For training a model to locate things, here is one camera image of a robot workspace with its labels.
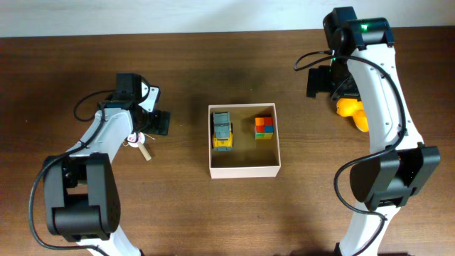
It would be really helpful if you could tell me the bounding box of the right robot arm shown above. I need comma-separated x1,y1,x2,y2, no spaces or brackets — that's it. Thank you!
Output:
306,6,441,255

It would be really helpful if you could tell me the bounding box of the pink cardboard box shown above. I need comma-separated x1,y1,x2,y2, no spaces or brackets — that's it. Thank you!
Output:
208,103,282,179

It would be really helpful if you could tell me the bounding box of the pig face rattle drum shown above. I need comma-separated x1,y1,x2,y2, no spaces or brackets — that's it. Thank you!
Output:
122,132,154,161

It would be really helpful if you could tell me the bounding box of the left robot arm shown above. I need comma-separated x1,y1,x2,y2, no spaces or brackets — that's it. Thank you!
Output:
36,73,170,255

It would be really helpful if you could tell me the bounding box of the multicolour puzzle cube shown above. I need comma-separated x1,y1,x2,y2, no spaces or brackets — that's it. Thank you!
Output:
255,117,274,140

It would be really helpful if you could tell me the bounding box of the orange toy dinosaur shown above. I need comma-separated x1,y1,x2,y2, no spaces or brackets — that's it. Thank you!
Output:
336,98,369,132

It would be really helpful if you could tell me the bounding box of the yellow grey toy truck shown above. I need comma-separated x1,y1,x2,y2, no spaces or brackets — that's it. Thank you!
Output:
212,112,233,151

